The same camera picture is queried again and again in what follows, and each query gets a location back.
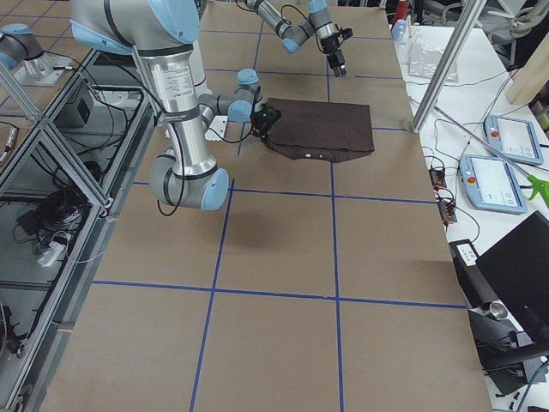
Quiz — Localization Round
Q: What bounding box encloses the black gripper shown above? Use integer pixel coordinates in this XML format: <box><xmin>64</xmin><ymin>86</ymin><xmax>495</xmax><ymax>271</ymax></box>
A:
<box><xmin>250</xmin><ymin>109</ymin><xmax>268</xmax><ymax>139</ymax></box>
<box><xmin>322</xmin><ymin>36</ymin><xmax>347</xmax><ymax>77</ymax></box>

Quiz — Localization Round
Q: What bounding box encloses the dark brown t-shirt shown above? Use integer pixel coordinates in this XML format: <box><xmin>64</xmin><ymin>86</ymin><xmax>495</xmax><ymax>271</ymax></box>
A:
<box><xmin>262</xmin><ymin>99</ymin><xmax>375</xmax><ymax>163</ymax></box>

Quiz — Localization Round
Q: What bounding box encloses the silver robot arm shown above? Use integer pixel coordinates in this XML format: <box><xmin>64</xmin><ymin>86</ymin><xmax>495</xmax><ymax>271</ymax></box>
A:
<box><xmin>70</xmin><ymin>1</ymin><xmax>281</xmax><ymax>210</ymax></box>
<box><xmin>235</xmin><ymin>0</ymin><xmax>353</xmax><ymax>77</ymax></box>

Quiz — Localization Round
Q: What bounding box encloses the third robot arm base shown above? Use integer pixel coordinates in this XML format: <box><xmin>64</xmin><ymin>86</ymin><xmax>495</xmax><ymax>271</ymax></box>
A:
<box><xmin>1</xmin><ymin>23</ymin><xmax>73</xmax><ymax>87</ymax></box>

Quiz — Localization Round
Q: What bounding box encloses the near blue teach pendant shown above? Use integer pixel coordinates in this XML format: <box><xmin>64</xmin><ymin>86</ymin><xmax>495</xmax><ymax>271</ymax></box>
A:
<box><xmin>459</xmin><ymin>154</ymin><xmax>528</xmax><ymax>215</ymax></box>

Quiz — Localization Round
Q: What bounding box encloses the blue teach pendant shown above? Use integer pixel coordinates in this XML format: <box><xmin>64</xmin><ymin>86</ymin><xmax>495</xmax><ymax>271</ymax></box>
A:
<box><xmin>459</xmin><ymin>154</ymin><xmax>528</xmax><ymax>215</ymax></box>
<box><xmin>484</xmin><ymin>115</ymin><xmax>544</xmax><ymax>166</ymax></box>

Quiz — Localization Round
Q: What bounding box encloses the far blue teach pendant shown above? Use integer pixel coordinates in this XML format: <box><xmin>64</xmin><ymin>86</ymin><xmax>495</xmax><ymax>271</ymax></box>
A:
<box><xmin>484</xmin><ymin>115</ymin><xmax>544</xmax><ymax>166</ymax></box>

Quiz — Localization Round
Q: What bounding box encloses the green grabber tool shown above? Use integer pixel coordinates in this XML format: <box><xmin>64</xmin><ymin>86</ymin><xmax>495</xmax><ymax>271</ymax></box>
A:
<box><xmin>433</xmin><ymin>106</ymin><xmax>549</xmax><ymax>206</ymax></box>

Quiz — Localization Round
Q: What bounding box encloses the black monitor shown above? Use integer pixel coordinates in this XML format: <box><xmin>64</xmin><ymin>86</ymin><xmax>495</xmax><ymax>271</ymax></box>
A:
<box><xmin>477</xmin><ymin>211</ymin><xmax>548</xmax><ymax>342</ymax></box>

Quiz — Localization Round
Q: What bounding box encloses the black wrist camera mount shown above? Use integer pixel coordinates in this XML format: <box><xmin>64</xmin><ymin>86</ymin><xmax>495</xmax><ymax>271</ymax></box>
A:
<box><xmin>336</xmin><ymin>27</ymin><xmax>353</xmax><ymax>44</ymax></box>
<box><xmin>259</xmin><ymin>103</ymin><xmax>281</xmax><ymax>136</ymax></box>

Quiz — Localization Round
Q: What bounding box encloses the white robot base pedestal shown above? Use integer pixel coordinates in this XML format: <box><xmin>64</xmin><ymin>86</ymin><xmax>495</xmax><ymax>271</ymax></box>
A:
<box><xmin>205</xmin><ymin>115</ymin><xmax>228</xmax><ymax>142</ymax></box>

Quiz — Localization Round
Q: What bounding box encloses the aluminium frame post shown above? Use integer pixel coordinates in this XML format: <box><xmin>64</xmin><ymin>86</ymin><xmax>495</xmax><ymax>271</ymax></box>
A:
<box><xmin>410</xmin><ymin>0</ymin><xmax>486</xmax><ymax>134</ymax></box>

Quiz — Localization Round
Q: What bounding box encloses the aluminium frame cabinet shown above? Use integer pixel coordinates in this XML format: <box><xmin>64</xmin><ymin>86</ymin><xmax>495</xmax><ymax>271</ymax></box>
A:
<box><xmin>1</xmin><ymin>51</ymin><xmax>154</xmax><ymax>411</ymax></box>

